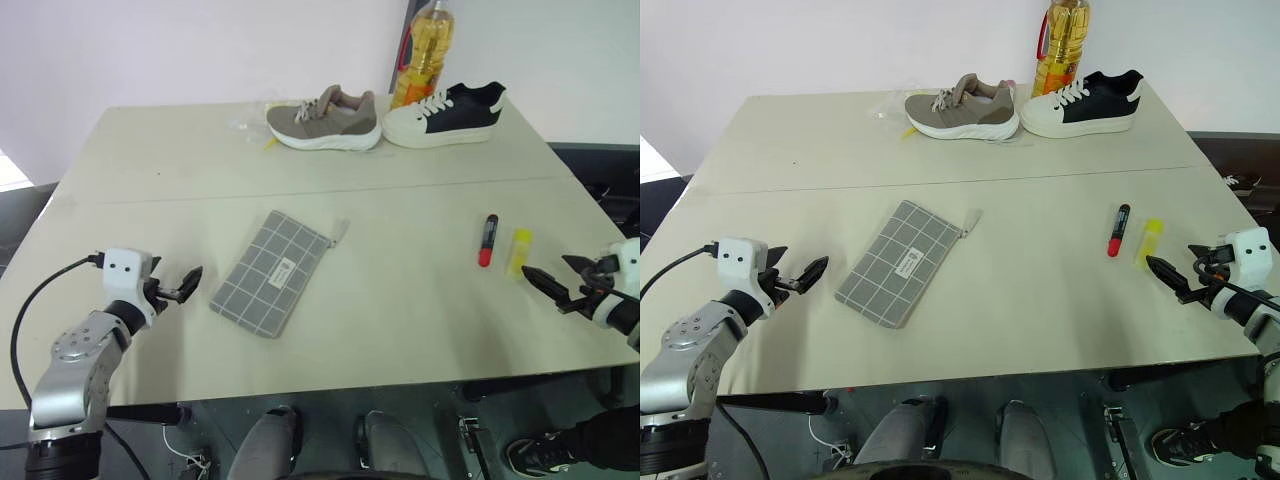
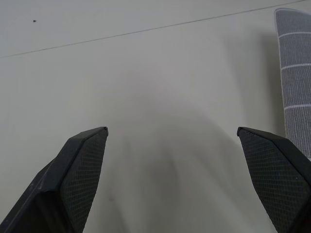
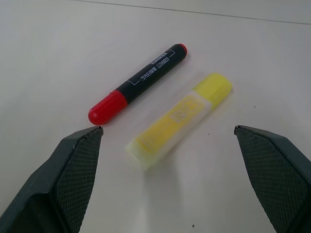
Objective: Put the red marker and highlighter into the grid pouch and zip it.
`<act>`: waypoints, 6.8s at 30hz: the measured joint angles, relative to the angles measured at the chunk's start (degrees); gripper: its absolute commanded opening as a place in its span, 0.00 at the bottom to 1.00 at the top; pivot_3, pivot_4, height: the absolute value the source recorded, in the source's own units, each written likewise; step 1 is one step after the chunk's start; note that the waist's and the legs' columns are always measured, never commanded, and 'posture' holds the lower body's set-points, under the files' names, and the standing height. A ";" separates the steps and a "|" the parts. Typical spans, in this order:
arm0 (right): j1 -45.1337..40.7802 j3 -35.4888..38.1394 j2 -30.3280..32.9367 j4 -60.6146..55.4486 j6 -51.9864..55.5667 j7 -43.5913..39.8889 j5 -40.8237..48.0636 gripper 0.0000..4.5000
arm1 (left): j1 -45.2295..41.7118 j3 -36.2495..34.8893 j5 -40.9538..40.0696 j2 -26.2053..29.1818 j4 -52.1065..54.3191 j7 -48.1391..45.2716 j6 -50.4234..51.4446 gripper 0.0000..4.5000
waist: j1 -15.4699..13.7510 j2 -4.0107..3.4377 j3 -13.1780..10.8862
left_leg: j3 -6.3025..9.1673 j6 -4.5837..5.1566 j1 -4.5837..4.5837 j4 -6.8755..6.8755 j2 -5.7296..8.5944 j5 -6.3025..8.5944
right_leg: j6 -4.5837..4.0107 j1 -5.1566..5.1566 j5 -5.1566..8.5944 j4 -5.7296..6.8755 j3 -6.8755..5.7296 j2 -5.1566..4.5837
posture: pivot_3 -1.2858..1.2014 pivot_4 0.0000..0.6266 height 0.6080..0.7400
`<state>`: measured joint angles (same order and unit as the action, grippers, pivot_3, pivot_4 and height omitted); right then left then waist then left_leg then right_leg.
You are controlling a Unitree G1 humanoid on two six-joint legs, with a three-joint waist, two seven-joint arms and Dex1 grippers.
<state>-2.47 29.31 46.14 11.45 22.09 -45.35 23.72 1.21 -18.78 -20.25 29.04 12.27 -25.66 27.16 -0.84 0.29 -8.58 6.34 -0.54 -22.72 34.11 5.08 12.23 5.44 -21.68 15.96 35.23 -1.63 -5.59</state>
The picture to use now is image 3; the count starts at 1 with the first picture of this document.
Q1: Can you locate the black marker with red cap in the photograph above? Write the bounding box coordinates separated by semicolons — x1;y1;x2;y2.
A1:
87;43;188;126

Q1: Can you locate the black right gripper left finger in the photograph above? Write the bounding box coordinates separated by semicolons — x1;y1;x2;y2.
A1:
0;126;104;233

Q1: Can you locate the yellow highlighter pen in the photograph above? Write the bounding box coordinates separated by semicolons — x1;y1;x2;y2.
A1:
125;72;233;170

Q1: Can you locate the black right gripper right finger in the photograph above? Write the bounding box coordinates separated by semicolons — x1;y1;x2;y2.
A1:
233;125;311;233

